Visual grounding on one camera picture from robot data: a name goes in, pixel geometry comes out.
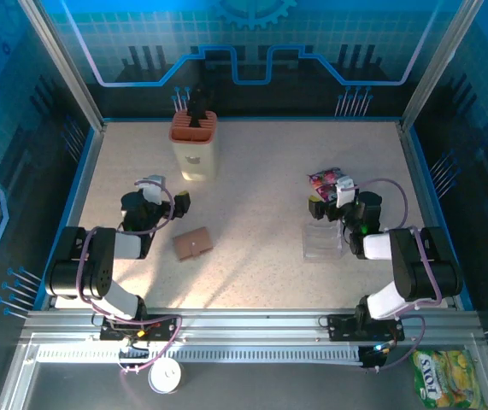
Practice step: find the brown leather card holder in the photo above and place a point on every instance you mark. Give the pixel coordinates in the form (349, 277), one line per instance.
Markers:
(193, 244)

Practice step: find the purple candy bag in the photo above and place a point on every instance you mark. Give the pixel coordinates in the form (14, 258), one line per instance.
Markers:
(322, 181)

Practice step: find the cream knife block brown top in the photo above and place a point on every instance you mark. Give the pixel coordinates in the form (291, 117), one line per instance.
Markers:
(194, 154)

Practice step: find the black electronics box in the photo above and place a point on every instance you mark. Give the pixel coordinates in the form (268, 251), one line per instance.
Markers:
(374, 358)

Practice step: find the yellow green candy bag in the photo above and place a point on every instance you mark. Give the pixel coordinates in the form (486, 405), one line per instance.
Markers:
(448, 376)

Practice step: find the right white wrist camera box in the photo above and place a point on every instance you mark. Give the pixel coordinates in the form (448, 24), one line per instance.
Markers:
(345, 192)

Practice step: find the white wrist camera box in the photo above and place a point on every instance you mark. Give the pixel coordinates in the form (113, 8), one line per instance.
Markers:
(345, 192)
(154, 190)

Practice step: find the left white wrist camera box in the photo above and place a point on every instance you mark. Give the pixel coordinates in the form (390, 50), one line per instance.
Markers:
(154, 190)

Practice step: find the aluminium table side rail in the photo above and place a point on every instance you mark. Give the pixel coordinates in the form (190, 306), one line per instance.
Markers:
(419, 183)
(84, 183)

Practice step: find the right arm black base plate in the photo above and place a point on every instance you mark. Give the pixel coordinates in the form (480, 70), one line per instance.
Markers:
(342, 328)

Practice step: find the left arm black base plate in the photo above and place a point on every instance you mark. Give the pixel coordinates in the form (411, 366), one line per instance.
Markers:
(162, 331)

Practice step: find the aluminium mounting rail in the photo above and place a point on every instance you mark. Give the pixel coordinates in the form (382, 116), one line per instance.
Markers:
(248, 324)

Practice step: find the aluminium frame post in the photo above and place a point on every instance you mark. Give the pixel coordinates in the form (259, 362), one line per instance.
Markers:
(439, 64)
(65, 64)

